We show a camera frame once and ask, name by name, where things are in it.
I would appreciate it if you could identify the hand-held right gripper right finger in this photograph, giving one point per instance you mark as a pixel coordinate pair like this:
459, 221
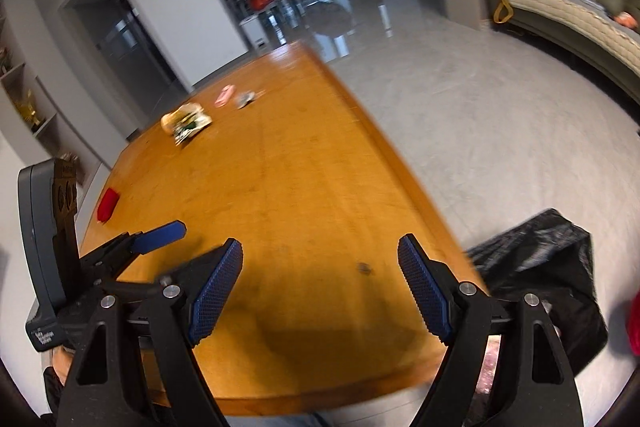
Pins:
425, 292

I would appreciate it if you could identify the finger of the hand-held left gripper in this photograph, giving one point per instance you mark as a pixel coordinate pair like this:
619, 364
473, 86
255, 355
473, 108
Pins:
135, 288
160, 234

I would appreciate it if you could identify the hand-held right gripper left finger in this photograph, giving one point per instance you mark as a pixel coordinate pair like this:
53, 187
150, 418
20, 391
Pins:
217, 292

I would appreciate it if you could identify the bag of pink shredded paper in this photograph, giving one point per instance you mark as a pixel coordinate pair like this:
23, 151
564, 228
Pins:
487, 359

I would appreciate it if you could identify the black trash bag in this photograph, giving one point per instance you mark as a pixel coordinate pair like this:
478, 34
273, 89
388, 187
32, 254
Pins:
550, 267

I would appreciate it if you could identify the person's left forearm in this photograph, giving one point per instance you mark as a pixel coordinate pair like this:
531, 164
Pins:
59, 369

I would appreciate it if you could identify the red zip pouch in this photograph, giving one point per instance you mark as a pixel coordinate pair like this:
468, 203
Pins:
107, 204

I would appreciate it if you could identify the tan biscuit package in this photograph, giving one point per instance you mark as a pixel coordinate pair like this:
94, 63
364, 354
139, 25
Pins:
175, 114

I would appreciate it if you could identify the gold trophy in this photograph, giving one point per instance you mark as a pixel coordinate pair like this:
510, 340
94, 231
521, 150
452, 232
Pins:
29, 109

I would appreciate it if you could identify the small pink item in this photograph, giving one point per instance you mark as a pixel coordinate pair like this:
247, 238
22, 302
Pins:
225, 96

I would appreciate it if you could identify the small grey foil wrapper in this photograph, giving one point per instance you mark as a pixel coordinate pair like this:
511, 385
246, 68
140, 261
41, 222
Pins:
245, 99

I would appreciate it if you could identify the red cloth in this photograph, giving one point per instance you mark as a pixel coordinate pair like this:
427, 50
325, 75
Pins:
632, 322

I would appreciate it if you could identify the red box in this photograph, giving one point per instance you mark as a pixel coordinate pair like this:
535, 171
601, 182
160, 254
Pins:
262, 0

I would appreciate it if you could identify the cream sofa cushion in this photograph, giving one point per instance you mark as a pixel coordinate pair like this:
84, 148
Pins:
565, 19

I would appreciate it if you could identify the white wall shelf unit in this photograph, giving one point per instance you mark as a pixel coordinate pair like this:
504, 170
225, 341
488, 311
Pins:
35, 117

